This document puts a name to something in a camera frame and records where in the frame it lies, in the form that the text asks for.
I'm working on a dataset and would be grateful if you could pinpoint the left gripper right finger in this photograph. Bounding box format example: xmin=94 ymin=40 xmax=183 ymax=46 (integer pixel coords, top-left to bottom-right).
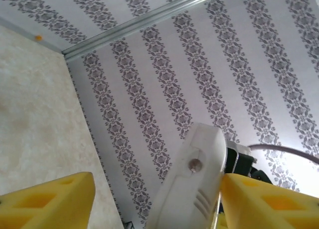
xmin=216 ymin=173 xmax=319 ymax=229

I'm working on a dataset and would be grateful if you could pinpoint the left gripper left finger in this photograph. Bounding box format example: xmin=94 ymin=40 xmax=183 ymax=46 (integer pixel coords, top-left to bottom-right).
xmin=0 ymin=171 xmax=97 ymax=229

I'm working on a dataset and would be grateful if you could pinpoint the white remote control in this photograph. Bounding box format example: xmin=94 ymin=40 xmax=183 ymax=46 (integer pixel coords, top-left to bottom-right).
xmin=146 ymin=122 xmax=228 ymax=229

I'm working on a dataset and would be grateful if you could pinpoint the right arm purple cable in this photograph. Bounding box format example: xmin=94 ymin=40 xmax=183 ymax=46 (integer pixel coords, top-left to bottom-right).
xmin=246 ymin=143 xmax=319 ymax=165

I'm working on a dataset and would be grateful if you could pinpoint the aluminium back floor rail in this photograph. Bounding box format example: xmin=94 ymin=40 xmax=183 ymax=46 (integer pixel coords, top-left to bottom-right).
xmin=0 ymin=16 xmax=64 ymax=56

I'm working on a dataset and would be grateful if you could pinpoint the aluminium frame post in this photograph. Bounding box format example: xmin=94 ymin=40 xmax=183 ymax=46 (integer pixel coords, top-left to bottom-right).
xmin=61 ymin=0 xmax=230 ymax=63

